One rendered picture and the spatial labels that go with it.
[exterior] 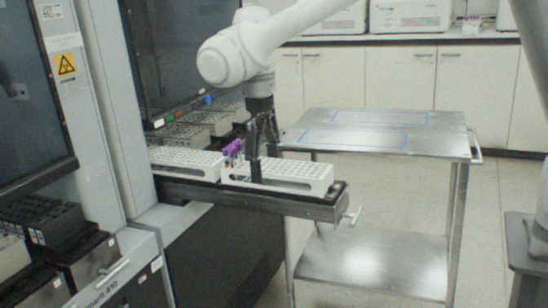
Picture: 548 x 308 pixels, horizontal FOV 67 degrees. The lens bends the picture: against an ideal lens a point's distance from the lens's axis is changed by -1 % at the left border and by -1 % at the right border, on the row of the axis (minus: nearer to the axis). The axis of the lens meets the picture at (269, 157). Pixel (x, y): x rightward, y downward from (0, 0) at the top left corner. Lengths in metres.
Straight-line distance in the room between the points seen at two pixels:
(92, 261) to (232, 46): 0.56
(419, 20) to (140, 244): 2.61
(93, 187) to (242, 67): 0.50
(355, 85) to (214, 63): 2.64
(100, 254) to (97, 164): 0.22
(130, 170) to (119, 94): 0.21
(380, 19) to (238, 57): 2.52
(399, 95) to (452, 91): 0.37
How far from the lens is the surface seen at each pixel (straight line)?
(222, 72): 0.83
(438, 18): 3.25
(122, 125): 1.17
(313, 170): 1.10
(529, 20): 0.79
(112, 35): 1.15
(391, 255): 1.79
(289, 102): 3.63
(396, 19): 3.28
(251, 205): 1.14
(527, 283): 1.20
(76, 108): 1.07
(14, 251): 1.01
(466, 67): 3.28
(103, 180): 1.14
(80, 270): 1.02
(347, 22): 3.36
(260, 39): 0.86
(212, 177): 1.19
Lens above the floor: 1.32
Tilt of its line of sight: 23 degrees down
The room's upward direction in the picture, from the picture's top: 5 degrees counter-clockwise
